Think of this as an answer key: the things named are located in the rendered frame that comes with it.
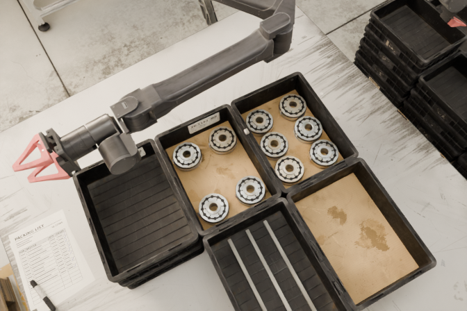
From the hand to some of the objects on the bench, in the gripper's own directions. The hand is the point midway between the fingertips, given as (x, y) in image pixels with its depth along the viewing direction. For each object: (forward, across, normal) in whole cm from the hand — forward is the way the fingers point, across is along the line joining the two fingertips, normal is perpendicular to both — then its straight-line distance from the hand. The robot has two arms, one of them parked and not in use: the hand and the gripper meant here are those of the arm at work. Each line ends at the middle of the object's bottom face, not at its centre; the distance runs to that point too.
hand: (24, 172), depth 82 cm
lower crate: (-12, -76, -3) cm, 76 cm away
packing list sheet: (+24, -76, -11) cm, 81 cm away
